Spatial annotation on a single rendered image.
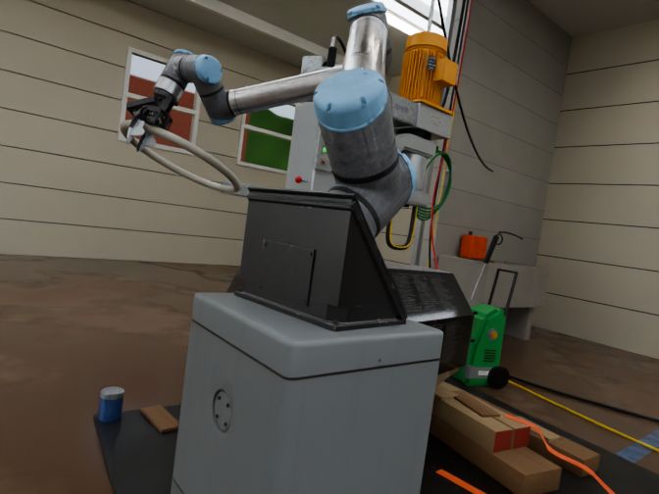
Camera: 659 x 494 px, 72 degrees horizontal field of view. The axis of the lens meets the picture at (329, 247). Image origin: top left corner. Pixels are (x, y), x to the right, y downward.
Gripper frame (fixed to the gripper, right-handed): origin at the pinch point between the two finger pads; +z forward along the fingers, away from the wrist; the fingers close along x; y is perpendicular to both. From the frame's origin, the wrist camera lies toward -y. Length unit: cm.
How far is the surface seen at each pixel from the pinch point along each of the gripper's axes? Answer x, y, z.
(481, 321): 234, 124, -24
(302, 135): 62, 22, -48
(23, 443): 46, -23, 120
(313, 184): 64, 37, -27
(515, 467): 112, 156, 50
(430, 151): 119, 68, -85
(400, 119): 91, 53, -84
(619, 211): 482, 229, -254
